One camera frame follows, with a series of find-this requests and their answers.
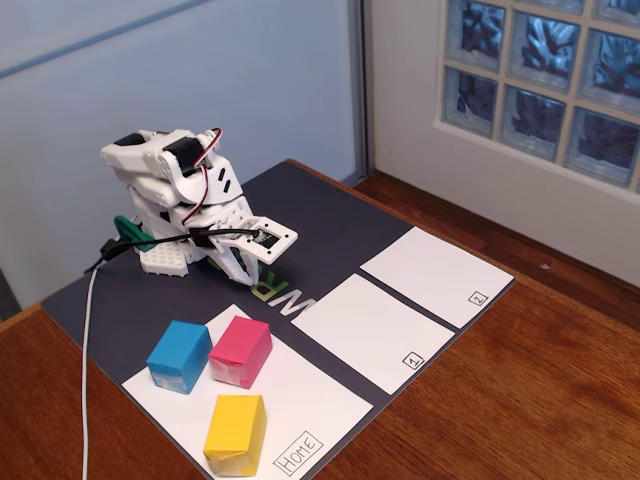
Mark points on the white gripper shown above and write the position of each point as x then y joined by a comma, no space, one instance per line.
231,218

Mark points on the yellow paper box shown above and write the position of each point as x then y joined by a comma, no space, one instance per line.
235,425

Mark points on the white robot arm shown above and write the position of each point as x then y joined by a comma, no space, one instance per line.
150,155

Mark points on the pink paper box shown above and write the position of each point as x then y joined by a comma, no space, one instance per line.
240,340

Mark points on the blue paper box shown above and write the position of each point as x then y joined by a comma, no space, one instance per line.
175,345

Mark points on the white sheet labelled Home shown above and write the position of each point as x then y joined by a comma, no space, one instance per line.
310,390

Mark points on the dark mat with WROB print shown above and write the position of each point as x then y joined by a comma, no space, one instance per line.
325,225

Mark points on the green clamp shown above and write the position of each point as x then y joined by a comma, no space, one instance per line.
131,230

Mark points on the white sheet labelled 1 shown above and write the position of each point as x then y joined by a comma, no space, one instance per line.
375,330

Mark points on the white sheet labelled 2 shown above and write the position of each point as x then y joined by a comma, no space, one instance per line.
440,280

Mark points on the glass block window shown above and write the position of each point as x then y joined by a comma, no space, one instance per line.
540,45

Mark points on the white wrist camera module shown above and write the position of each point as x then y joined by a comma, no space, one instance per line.
287,237

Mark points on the grey metal partition post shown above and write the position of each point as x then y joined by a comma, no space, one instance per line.
361,75

